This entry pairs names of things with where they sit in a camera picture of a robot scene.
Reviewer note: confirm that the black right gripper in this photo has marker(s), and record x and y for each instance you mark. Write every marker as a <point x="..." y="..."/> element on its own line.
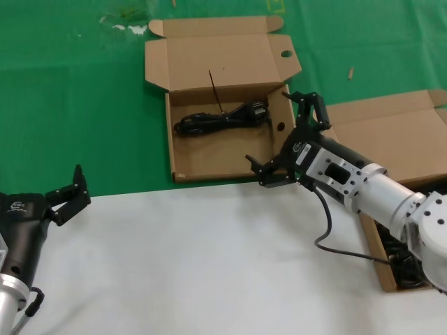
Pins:
<point x="335" y="148"/>

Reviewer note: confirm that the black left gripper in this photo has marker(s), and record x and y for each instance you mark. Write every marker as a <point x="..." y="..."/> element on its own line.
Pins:
<point x="24" y="237"/>

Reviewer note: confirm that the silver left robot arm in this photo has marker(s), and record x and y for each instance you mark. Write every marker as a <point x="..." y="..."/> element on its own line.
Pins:
<point x="8" y="300"/>

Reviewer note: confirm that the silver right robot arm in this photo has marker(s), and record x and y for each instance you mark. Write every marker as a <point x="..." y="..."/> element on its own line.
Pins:
<point x="391" y="195"/>

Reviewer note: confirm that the cardboard box with holed flap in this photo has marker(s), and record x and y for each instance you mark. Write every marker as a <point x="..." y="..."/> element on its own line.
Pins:
<point x="216" y="153"/>

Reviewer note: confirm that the green table cloth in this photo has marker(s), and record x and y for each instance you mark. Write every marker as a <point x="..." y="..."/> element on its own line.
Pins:
<point x="70" y="104"/>

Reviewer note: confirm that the clear plastic bag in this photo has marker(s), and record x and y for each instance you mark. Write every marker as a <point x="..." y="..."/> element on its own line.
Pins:
<point x="134" y="29"/>

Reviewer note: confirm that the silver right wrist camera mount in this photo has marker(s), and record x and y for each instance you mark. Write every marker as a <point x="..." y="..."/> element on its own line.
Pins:
<point x="335" y="190"/>

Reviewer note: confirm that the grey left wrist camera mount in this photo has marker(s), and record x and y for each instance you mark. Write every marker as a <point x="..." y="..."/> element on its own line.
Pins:
<point x="3" y="253"/>

